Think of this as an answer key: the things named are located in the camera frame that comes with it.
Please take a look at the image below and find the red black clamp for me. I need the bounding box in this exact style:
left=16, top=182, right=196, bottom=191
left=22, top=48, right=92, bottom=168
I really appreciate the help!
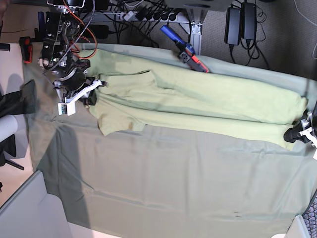
left=19, top=37, right=33, bottom=63

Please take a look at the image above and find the blue orange bar clamp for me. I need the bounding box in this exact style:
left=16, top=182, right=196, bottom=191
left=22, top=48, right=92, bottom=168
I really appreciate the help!
left=160, top=25, right=210, bottom=73

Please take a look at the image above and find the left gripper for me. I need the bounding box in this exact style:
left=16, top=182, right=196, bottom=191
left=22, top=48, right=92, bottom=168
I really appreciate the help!
left=283, top=112, right=317, bottom=144

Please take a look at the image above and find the black power adapter brick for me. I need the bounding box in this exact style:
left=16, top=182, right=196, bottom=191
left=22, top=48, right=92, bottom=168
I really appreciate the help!
left=224, top=7, right=241, bottom=46

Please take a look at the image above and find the white plastic bin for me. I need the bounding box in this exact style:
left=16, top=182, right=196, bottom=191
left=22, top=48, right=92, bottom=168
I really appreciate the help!
left=0, top=171, right=72, bottom=238

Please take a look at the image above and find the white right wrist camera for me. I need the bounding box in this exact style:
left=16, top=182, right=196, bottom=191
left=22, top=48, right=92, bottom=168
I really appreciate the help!
left=57, top=102, right=76, bottom=116

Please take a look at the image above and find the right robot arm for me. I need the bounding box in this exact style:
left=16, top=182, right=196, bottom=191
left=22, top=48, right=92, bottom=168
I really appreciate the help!
left=39, top=0, right=105, bottom=106

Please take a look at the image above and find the light green T-shirt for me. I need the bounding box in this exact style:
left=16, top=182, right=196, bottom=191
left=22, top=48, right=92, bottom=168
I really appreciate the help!
left=88, top=50, right=308, bottom=149

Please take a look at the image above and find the grey-green table cloth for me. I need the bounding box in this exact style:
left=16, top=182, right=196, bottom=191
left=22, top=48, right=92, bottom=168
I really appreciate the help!
left=23, top=43, right=317, bottom=238

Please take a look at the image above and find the dark green cloth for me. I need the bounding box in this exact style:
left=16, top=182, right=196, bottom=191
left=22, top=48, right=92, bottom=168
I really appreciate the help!
left=0, top=80, right=37, bottom=118

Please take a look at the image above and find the aluminium frame post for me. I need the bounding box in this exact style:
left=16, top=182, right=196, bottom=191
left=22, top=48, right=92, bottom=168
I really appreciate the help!
left=186, top=8, right=207, bottom=55

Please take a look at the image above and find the white cylinder roll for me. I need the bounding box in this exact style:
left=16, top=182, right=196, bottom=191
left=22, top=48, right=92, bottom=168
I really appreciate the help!
left=0, top=115, right=18, bottom=142

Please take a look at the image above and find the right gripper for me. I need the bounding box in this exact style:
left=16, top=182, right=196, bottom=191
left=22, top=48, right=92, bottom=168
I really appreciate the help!
left=63, top=77, right=107, bottom=106

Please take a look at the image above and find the white power strip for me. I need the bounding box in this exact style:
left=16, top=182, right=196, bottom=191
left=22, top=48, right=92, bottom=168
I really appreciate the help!
left=108, top=9, right=191, bottom=24

